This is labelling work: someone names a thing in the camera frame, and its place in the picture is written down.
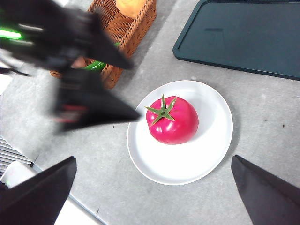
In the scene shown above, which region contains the grey ribbed panel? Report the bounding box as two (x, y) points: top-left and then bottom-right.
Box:
(0, 135), (33, 167)

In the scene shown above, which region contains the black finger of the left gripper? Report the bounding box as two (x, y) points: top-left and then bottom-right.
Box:
(79, 13), (134, 70)
(55, 69), (142, 132)

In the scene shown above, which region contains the green chili pepper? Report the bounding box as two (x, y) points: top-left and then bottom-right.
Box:
(83, 42), (121, 71)

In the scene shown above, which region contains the white rounded box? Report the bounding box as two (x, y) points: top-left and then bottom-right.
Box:
(0, 161), (39, 189)

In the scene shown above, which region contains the brown wicker basket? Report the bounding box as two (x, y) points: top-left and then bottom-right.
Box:
(49, 0), (157, 90)

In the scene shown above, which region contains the light brown egg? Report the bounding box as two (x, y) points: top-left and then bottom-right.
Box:
(71, 56), (86, 69)

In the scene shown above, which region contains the red tomato with green stem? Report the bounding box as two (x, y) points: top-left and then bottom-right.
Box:
(144, 93), (199, 145)

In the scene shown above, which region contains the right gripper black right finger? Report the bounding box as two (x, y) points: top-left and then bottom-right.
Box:
(231, 154), (300, 225)

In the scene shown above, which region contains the dark rectangular tray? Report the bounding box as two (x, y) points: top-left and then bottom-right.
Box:
(172, 0), (300, 82)

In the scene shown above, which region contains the pale grey round plate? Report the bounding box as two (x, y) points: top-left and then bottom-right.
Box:
(127, 80), (234, 186)

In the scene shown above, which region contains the yellow-orange potato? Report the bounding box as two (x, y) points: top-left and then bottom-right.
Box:
(116, 0), (147, 19)

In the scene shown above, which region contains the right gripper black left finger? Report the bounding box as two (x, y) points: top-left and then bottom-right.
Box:
(0, 156), (77, 225)

